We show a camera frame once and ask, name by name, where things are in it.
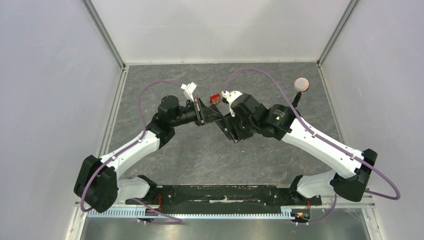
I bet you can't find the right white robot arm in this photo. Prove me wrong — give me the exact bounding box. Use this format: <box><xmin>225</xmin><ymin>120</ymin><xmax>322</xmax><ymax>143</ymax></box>
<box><xmin>222</xmin><ymin>91</ymin><xmax>378</xmax><ymax>204</ymax></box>

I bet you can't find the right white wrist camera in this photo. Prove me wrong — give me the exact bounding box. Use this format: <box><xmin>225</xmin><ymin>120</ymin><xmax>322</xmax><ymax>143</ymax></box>
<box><xmin>221</xmin><ymin>90</ymin><xmax>243</xmax><ymax>117</ymax></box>

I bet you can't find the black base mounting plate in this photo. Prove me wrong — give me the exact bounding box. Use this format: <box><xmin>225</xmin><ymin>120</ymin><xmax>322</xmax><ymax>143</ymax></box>
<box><xmin>141</xmin><ymin>184</ymin><xmax>322</xmax><ymax>214</ymax></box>

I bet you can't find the white toothed cable rail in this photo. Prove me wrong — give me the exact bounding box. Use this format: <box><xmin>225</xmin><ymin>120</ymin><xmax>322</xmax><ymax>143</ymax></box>
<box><xmin>87</xmin><ymin>207</ymin><xmax>295</xmax><ymax>221</ymax></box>

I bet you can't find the red owl toy block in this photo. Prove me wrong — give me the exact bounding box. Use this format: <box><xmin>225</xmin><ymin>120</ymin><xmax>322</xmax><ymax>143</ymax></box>
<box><xmin>209</xmin><ymin>93</ymin><xmax>221</xmax><ymax>105</ymax></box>

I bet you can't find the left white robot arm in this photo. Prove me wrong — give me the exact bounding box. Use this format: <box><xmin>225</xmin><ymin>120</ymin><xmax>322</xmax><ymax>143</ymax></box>
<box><xmin>73</xmin><ymin>95</ymin><xmax>224</xmax><ymax>213</ymax></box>

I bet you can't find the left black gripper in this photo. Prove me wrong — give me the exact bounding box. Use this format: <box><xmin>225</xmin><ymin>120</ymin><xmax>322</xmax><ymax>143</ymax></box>
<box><xmin>170</xmin><ymin>97</ymin><xmax>224</xmax><ymax>128</ymax></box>

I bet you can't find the black remote control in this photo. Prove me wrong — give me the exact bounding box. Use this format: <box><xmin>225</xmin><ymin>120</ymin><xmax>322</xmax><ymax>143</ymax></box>
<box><xmin>215</xmin><ymin>113</ymin><xmax>239</xmax><ymax>143</ymax></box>

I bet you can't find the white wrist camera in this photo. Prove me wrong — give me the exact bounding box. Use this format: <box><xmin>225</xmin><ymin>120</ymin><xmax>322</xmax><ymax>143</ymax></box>
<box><xmin>221</xmin><ymin>90</ymin><xmax>243</xmax><ymax>117</ymax></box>
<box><xmin>180</xmin><ymin>82</ymin><xmax>197</xmax><ymax>102</ymax></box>

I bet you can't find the black stand with round disc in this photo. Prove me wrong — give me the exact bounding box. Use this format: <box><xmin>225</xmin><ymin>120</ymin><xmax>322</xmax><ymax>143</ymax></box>
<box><xmin>292</xmin><ymin>77</ymin><xmax>310</xmax><ymax>108</ymax></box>

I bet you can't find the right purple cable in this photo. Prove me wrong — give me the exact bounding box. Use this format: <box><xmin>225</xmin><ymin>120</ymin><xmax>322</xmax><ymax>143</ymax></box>
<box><xmin>222</xmin><ymin>68</ymin><xmax>402</xmax><ymax>226</ymax></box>

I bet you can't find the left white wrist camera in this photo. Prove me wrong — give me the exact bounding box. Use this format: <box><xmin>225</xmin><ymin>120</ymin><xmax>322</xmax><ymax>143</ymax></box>
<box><xmin>180</xmin><ymin>82</ymin><xmax>197</xmax><ymax>102</ymax></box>

